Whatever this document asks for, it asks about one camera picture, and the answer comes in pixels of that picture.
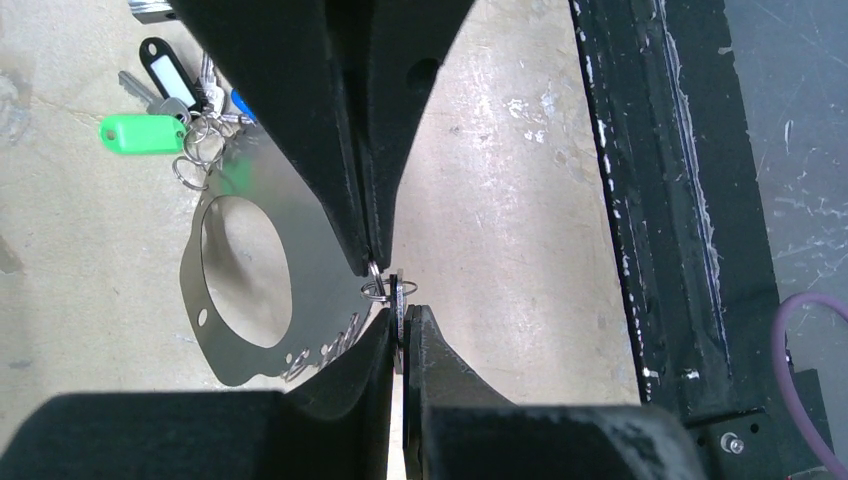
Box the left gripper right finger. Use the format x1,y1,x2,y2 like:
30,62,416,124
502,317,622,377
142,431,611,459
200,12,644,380
402,305,705,479

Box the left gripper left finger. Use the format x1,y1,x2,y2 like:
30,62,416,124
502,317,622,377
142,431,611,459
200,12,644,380
1,311,395,479

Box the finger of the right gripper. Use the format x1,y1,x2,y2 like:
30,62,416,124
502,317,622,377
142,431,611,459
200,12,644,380
171,1,370,276
331,1,473,269

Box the blue key tag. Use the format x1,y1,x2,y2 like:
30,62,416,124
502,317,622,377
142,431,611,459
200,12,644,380
221,89,256,125

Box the black key tag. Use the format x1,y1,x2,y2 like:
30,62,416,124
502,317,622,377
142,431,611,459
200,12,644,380
139,37,202,112

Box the silver key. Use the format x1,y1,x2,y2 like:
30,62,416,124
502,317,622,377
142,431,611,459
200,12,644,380
117,70,191,125

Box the green key tag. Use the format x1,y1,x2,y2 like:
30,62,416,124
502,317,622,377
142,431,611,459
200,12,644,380
98,114,187,155

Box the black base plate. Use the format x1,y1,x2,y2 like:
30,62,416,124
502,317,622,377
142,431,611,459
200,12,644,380
571,1,823,479

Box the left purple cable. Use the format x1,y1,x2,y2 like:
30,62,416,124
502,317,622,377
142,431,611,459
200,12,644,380
771,292,848,480

